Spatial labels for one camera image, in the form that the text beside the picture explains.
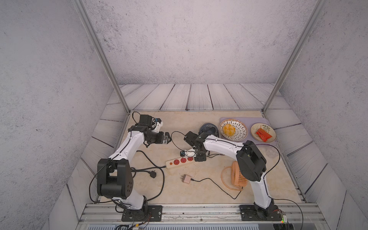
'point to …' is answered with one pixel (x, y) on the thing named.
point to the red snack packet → (263, 135)
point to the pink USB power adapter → (186, 178)
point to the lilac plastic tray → (249, 121)
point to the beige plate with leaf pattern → (266, 127)
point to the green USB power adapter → (190, 153)
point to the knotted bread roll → (229, 130)
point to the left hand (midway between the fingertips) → (166, 139)
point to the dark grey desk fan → (209, 128)
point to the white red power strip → (179, 161)
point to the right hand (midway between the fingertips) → (200, 154)
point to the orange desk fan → (239, 180)
